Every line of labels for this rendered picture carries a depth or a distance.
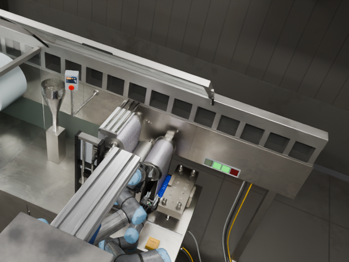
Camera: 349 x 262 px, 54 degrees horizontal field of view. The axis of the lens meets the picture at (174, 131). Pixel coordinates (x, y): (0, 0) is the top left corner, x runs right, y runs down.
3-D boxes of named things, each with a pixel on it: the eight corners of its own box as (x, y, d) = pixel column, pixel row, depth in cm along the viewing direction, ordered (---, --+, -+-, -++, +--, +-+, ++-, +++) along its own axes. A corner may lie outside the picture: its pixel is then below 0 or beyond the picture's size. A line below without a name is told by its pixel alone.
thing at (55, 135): (42, 160, 241) (36, 94, 205) (54, 148, 252) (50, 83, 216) (59, 168, 239) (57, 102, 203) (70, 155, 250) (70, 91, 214)
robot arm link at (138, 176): (118, 178, 156) (130, 164, 156) (124, 176, 167) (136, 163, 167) (130, 190, 155) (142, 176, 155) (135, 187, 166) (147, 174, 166)
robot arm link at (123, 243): (116, 243, 198) (118, 232, 191) (135, 239, 202) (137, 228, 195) (120, 255, 192) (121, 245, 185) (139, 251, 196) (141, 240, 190)
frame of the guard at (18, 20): (-11, 21, 168) (-6, 7, 168) (48, 48, 222) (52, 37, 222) (208, 97, 152) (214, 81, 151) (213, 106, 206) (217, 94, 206)
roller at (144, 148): (121, 175, 216) (122, 162, 208) (137, 151, 235) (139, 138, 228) (138, 182, 214) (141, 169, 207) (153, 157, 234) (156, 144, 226)
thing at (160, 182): (153, 198, 219) (158, 179, 207) (166, 174, 237) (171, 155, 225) (154, 199, 219) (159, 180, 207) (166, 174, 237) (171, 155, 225)
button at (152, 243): (144, 247, 205) (145, 245, 204) (149, 238, 210) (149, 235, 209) (155, 252, 204) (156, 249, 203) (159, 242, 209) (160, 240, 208)
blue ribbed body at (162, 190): (155, 198, 221) (156, 195, 218) (166, 176, 237) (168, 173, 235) (160, 200, 220) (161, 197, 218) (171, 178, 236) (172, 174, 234)
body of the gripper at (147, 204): (156, 199, 201) (148, 214, 191) (153, 208, 206) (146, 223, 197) (144, 194, 202) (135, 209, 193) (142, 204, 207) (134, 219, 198)
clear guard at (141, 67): (4, 14, 170) (4, 13, 170) (54, 40, 219) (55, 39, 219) (204, 83, 155) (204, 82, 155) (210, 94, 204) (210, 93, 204)
